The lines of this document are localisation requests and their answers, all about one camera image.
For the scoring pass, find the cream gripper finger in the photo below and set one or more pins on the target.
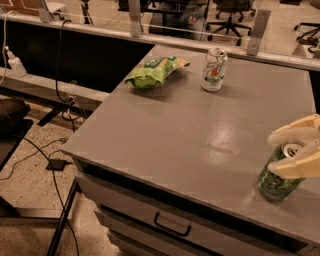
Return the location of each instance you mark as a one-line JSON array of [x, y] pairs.
[[304, 164], [304, 130]]

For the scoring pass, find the green soda can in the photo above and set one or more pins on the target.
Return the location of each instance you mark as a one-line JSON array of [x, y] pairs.
[[272, 186]]

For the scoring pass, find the white 7up soda can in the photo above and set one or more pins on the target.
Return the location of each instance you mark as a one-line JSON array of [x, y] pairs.
[[214, 70]]

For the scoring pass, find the black office chair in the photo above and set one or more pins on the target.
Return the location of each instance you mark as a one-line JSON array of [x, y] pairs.
[[235, 9]]

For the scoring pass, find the green chip bag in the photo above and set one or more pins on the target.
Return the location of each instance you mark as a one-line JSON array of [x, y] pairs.
[[155, 71]]

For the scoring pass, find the black power adapter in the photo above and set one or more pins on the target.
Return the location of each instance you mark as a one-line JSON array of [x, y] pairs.
[[56, 165]]

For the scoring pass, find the dark chair at left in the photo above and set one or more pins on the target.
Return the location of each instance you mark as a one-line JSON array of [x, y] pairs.
[[13, 126]]

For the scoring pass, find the clear sanitizer bottle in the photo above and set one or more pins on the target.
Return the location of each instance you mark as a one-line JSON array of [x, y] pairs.
[[15, 63]]

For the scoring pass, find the grey metal bracket right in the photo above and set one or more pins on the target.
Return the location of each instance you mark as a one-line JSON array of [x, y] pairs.
[[258, 31]]

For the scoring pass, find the grey metal bracket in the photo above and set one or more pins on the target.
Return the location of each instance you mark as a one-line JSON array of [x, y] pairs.
[[135, 18], [258, 31]]

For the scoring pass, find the grey metal bracket middle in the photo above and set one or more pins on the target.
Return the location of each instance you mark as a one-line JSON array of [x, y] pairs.
[[135, 18]]

